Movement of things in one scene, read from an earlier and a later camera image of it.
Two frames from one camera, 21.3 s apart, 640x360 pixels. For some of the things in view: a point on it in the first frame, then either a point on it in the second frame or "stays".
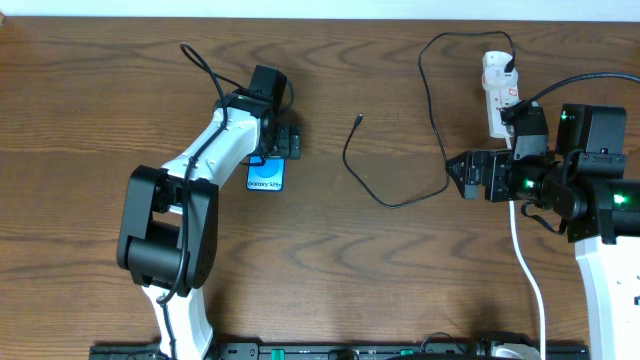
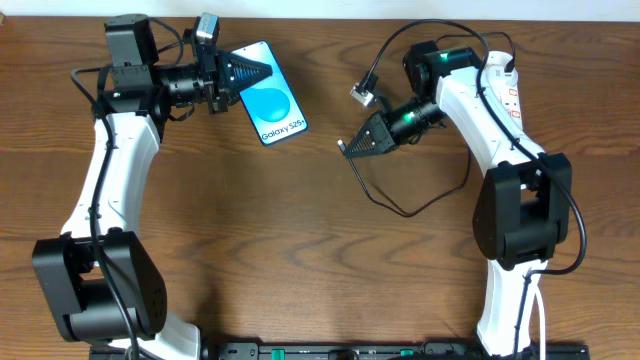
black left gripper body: [288, 144] -> [206, 66]
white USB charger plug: [493, 75] stays
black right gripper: [498, 161] -> [384, 137]
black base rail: [359, 351] stays
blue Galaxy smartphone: [265, 173] -> [270, 101]
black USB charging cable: [433, 117] -> [407, 216]
